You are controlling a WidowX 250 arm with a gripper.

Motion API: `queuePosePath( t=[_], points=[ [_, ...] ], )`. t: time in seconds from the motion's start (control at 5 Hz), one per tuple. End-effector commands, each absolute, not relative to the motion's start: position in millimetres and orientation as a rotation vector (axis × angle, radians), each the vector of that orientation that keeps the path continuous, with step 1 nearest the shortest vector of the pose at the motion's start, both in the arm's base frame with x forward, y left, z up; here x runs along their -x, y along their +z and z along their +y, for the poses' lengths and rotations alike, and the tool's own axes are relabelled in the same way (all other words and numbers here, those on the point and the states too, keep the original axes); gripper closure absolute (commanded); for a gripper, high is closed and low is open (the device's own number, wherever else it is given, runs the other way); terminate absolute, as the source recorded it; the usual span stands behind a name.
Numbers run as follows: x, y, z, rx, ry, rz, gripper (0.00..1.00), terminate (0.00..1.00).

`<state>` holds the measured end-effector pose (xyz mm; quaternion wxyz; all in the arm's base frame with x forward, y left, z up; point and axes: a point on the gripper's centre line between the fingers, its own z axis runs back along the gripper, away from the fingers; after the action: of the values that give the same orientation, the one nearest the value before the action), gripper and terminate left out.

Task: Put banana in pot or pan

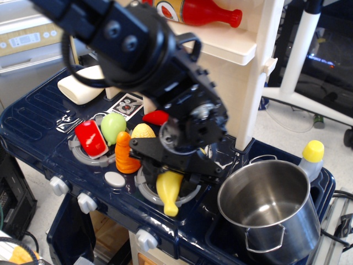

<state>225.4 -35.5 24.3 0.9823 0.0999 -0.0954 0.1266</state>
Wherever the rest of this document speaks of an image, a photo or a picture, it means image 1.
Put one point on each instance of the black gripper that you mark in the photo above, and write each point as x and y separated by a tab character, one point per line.
156	159

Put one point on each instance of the yellow toy banana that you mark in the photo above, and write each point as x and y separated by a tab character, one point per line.
168	186

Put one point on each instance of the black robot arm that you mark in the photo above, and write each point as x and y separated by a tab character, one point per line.
138	52

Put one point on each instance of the stainless steel pot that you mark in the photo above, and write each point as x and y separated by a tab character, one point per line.
271	212

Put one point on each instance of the orange toy carrot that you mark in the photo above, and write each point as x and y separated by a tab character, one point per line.
124	163

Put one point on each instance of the yellow toy corn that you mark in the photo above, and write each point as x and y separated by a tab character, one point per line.
143	131

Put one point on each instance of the grey oval button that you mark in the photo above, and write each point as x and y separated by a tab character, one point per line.
114	179

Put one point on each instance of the red toy chili pepper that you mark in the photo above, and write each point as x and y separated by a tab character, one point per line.
157	117

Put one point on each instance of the grey stove knob right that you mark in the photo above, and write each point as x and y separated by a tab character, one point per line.
145	240

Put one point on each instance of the grey stove knob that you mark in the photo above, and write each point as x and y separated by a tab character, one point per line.
145	240
86	203
59	187

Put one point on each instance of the green toy pear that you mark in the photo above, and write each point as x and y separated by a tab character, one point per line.
111	125

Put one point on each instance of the grey stove knob middle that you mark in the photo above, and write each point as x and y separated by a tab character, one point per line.
86	203

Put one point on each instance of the navy toy kitchen counter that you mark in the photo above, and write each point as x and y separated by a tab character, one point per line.
39	130

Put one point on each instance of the red toy apple slice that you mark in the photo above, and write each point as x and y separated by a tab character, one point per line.
91	139

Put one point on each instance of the grey stove knob left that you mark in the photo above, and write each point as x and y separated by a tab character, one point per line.
59	187

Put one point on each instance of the cream toy bottle lying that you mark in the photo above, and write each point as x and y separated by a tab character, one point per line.
78	92

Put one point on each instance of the cream toy kitchen shelf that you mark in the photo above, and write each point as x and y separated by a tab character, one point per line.
239	60

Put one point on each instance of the yellow capped grey bottle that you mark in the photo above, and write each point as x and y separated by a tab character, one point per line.
312	159

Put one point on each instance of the black box on floor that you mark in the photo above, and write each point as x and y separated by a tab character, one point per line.
18	203

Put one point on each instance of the green can on floor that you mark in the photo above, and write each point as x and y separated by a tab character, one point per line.
318	121

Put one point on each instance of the red toy ketchup bottle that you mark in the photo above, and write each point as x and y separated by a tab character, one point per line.
196	13

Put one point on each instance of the yellow sponge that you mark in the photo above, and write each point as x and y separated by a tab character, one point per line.
20	256

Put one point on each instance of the black caster wheel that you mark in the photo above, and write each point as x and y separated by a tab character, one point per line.
348	138

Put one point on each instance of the wooden grey cabinet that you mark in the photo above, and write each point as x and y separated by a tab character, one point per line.
30	49

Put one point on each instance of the aluminium rail frame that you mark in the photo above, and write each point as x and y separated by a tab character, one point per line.
336	228

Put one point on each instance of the white stand frame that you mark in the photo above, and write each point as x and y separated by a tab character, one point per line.
286	92

